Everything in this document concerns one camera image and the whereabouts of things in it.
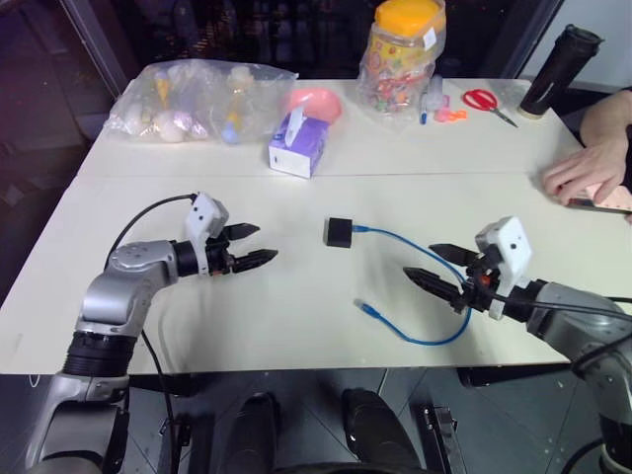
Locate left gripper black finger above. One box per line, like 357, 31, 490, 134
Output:
232, 248, 279, 275
223, 222, 261, 244

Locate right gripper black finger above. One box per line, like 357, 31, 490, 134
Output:
428, 242, 478, 269
403, 266, 466, 304

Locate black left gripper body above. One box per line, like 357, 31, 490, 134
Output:
200, 230, 239, 278

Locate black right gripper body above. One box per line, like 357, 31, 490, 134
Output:
450, 249, 501, 315

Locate pink smartphone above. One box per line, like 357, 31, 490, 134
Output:
562, 183, 632, 215

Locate small black box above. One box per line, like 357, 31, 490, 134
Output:
323, 215, 355, 250

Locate person's bare hand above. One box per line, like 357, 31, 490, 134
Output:
540, 132, 632, 202

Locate purple tissue box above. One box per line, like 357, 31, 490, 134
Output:
267, 106, 332, 180

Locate clear bag of toys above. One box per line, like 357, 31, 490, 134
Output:
102, 60, 300, 146

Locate orange and pink small toy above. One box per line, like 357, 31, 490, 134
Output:
434, 105, 468, 124

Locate pink plastic bowl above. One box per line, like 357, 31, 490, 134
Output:
282, 87, 345, 125

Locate dark rounded shape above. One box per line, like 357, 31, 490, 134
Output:
230, 391, 283, 466
341, 388, 422, 469

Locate small translucent bottle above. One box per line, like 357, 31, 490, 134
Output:
426, 75, 446, 113

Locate candy jar with yellow lid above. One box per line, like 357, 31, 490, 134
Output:
368, 0, 447, 118
356, 0, 448, 133

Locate black tall bottle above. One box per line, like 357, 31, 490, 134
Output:
517, 24, 605, 121

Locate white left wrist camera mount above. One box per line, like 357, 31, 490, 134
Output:
183, 192, 231, 276

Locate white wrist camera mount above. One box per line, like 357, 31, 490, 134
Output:
474, 215, 534, 320
183, 192, 231, 276

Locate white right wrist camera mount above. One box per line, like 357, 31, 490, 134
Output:
474, 215, 534, 320

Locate blue Ethernet cable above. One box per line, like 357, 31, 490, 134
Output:
352, 223, 473, 346

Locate black table frame bracket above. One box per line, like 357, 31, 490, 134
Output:
455, 363, 577, 390

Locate red handled scissors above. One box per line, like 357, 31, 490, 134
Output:
461, 88, 520, 129

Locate grey metal post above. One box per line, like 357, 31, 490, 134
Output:
57, 0, 143, 96

